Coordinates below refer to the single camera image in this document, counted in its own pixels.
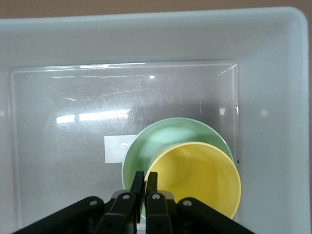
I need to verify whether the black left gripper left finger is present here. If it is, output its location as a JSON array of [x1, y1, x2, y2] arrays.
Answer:
[[94, 170, 145, 234]]

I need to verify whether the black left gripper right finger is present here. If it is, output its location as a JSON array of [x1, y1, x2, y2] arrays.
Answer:
[[144, 171, 174, 234]]

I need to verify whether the yellow plastic cup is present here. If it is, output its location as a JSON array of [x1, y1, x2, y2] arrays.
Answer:
[[143, 141, 242, 220]]

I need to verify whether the green plastic bowl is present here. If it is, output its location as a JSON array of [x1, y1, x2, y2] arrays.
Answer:
[[121, 117, 234, 220]]

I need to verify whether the clear plastic box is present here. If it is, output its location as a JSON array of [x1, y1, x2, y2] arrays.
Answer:
[[0, 6, 312, 234]]

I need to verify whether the white label sticker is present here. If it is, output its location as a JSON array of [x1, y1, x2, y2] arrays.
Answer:
[[104, 135, 138, 164]]

